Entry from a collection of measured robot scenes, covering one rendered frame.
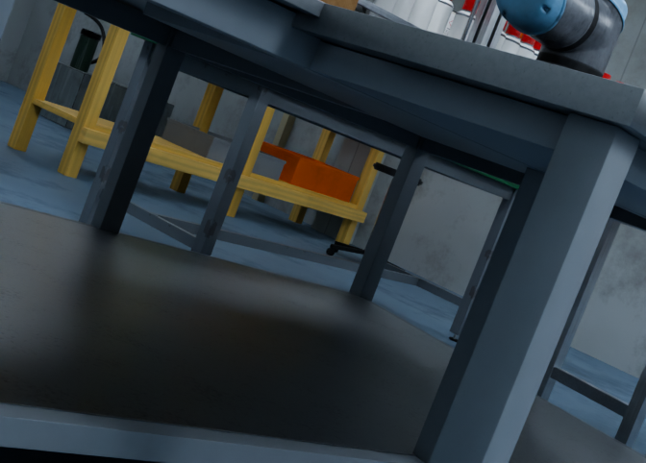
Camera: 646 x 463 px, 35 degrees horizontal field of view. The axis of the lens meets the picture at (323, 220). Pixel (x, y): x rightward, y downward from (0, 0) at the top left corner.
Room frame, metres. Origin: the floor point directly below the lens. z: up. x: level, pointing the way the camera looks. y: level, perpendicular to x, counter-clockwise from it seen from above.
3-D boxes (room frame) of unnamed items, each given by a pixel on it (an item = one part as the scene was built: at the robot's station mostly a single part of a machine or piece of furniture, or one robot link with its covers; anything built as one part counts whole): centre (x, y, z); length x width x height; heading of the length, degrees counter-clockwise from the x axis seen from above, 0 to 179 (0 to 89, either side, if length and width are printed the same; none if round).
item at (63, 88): (8.84, 2.20, 0.48); 0.99 x 0.81 x 0.95; 141
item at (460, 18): (2.34, -0.14, 0.98); 0.05 x 0.05 x 0.20
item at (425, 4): (2.25, -0.03, 0.98); 0.05 x 0.05 x 0.20
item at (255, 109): (4.33, 0.02, 0.40); 1.90 x 0.75 x 0.80; 141
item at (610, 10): (1.79, -0.30, 1.01); 0.13 x 0.12 x 0.14; 137
